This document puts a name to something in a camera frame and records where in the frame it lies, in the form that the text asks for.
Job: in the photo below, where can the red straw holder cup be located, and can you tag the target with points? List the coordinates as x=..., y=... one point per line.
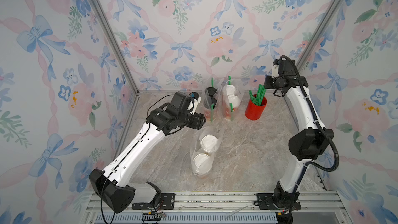
x=253, y=111

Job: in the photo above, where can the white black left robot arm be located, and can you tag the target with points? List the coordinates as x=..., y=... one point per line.
x=112, y=183

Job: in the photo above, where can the aluminium corner post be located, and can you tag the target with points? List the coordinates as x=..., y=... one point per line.
x=322, y=26
x=106, y=27

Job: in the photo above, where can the right aluminium corner post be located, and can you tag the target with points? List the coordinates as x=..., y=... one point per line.
x=322, y=26

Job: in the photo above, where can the green wrapped straws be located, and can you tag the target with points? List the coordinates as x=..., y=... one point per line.
x=257, y=98

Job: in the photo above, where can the left aluminium corner post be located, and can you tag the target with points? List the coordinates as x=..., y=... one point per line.
x=106, y=27

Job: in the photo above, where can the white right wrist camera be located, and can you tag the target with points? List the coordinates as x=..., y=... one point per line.
x=275, y=68

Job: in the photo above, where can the clear plastic carrier bag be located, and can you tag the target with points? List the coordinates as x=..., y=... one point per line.
x=240, y=92

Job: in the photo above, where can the white-lid red cup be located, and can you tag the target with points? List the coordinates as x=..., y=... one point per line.
x=230, y=90
x=236, y=100

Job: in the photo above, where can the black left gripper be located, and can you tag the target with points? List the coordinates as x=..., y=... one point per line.
x=197, y=121

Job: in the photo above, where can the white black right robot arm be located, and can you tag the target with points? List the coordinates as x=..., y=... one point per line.
x=312, y=138

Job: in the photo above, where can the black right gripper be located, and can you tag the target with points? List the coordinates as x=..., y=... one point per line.
x=269, y=81

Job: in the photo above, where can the green straw outside bag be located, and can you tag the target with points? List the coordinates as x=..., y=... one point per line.
x=212, y=112
x=231, y=111

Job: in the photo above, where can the black-lid red cup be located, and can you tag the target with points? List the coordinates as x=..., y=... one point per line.
x=211, y=91
x=209, y=101

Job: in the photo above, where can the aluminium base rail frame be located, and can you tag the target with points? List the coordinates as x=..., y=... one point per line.
x=224, y=207

